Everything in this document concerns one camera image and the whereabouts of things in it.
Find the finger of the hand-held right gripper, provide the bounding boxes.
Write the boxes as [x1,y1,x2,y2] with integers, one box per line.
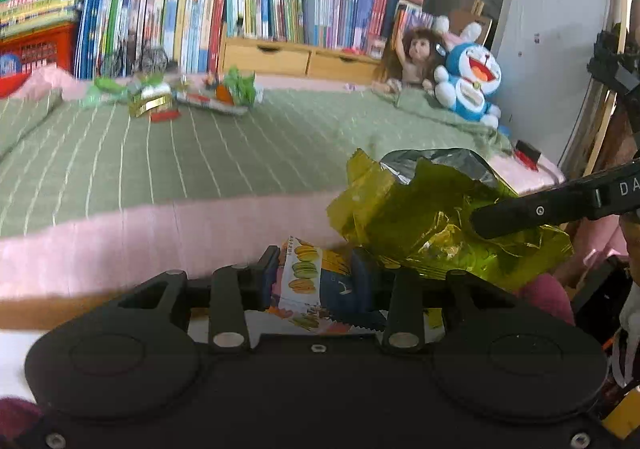
[470,163,640,240]

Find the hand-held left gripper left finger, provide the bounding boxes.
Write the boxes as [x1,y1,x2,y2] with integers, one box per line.
[107,245,281,354]

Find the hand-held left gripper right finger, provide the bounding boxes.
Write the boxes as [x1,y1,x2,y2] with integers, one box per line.
[351,251,531,354]

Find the white macaron snack packet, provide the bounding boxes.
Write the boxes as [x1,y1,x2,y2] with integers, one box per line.
[267,236,391,336]

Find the yellow foil bag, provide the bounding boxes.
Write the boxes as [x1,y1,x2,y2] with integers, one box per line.
[325,147,575,295]

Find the gold foil wrapper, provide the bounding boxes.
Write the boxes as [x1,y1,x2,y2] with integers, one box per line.
[127,83,175,118]

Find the green plastic wrapper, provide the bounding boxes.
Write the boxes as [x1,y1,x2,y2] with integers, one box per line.
[82,75,132,106]

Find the red black small device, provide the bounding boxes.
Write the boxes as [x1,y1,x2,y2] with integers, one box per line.
[514,140,542,170]

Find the wooden slats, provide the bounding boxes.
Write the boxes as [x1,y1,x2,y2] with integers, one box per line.
[582,0,632,176]

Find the green checked blanket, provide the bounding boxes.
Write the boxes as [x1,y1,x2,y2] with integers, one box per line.
[0,79,516,240]

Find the blue cat plush toy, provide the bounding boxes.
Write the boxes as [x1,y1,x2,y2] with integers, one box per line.
[432,16,503,122]

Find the black tripod head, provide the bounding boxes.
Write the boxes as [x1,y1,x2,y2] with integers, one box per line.
[587,30,640,97]

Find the pink macaron snack packet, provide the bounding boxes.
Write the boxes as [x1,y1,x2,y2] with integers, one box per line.
[175,88,250,116]

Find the brown-haired doll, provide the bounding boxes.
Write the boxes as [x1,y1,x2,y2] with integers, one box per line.
[374,26,448,97]

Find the wooden drawer organizer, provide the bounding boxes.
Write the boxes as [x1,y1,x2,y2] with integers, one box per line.
[219,35,383,80]

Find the yellow object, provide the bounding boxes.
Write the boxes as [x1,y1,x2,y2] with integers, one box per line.
[602,386,640,441]

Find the model bicycle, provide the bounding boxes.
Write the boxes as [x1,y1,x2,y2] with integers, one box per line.
[100,45,171,80]

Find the row of colourful books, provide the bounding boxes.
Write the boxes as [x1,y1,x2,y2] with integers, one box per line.
[225,0,436,54]
[75,0,228,80]

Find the red plastic tray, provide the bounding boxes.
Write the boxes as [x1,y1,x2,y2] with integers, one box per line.
[0,75,32,98]

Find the red plastic crate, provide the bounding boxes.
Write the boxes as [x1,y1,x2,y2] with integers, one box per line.
[0,21,78,80]

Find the stack of flat books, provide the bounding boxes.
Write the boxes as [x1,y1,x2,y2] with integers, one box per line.
[0,0,86,37]

